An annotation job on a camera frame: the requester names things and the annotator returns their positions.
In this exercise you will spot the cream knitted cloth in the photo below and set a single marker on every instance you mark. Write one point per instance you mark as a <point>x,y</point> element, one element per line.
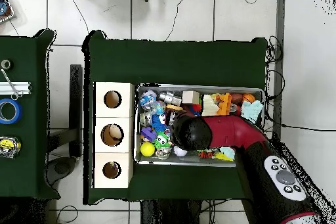
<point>208,105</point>

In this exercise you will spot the wooden box with three holes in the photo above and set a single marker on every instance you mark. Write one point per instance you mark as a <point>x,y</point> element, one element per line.
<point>126,103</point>

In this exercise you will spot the aluminium rail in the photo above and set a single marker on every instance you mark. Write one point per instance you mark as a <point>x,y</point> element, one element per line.
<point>23,88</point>

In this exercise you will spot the toy burger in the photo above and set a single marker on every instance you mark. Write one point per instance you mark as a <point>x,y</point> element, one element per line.
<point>174,107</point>

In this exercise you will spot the blue tape roll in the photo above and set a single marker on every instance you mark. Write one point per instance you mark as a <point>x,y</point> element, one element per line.
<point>18,111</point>

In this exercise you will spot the yellow ball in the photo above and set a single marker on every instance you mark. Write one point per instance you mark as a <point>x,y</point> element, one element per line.
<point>147,149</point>

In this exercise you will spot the plain wooden block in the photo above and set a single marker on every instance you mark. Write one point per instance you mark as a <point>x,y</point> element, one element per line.
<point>190,97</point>

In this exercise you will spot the small cluttered tray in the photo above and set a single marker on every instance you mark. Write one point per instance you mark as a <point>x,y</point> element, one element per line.
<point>6,13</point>

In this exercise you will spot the yellow tape measure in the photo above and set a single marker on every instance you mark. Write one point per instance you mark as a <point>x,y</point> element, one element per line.
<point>8,145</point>

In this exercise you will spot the mint green knitted cloth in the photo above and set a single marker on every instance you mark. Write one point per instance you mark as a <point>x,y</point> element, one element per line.
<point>252,111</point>

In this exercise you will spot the clear mesh bin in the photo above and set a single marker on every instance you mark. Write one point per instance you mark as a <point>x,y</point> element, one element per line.
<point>157,161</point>

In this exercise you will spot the small grey tape roll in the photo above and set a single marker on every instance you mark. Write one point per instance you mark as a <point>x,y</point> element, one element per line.
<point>5,64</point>

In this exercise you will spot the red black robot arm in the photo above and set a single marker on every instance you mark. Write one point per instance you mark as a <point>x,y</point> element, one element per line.
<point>231,132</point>

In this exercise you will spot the purple toy block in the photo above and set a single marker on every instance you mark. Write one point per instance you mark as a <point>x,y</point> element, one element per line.
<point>148,133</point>

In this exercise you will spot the silver-topped soda can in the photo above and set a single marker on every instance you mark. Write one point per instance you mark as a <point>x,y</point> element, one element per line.
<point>233,107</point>

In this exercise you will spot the metal scissors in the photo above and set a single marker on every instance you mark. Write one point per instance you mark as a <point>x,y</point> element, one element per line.
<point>10,84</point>

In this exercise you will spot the dark green tablecloth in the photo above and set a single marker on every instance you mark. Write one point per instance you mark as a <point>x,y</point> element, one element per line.
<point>31,168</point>
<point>183,63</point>

